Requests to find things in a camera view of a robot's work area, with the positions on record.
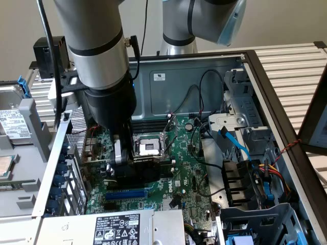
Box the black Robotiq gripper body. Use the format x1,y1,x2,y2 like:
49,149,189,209
84,73,138,140

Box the green GPU with black shroud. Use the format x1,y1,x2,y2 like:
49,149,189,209
81,154,162,186

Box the CPU socket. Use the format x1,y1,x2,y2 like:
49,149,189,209
133,132,171,163

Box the thin metal locking lever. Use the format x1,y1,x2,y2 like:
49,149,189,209
135,152,171,161

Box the long black expansion slot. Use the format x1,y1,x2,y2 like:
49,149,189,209
105,181,147,191

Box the metal socket cover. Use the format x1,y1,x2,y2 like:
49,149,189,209
161,114,179,158

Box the green Dell motherboard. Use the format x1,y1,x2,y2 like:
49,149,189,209
84,115,221,232

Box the open grey PC case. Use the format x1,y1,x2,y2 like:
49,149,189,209
31,50,327,245

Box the silver power supply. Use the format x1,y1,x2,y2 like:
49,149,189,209
32,208,186,245

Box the black box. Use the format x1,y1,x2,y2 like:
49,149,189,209
29,35,75,83

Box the blue disk latch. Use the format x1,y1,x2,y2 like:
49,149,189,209
15,75,32,99

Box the grey hard drive tray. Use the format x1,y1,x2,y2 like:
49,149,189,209
0,81,53,219

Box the silver disk bay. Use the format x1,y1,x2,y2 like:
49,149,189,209
207,68,275,164

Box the silver hard disk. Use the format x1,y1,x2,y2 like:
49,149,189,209
0,85,35,146

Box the black plastic fan shroud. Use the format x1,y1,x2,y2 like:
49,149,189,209
221,158,259,208

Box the CPU chip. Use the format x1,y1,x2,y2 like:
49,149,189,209
0,154,16,179

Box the grey drive cage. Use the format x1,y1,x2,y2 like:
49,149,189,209
216,202,309,245

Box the pale blue plastic tab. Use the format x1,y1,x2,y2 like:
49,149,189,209
226,234,254,245

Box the blue plastic clip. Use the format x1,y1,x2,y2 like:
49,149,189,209
262,176,274,205

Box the dark framed panel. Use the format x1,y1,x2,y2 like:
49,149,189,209
297,72,327,156

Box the thick black camera cable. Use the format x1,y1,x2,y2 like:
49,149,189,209
35,0,68,128

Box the thin black wire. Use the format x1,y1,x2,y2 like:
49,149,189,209
198,69,226,114
173,85,200,115

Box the black gripper cable connector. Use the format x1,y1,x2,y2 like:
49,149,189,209
124,35,141,82

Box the thin black hanging cable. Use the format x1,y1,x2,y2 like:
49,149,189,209
140,0,149,56

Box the yellow black braided cable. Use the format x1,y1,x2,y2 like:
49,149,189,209
184,221,217,242

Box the blue SATA wire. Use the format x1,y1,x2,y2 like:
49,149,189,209
218,126,254,168

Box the yellow red black wire bundle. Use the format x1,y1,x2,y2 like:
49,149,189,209
251,159,293,199

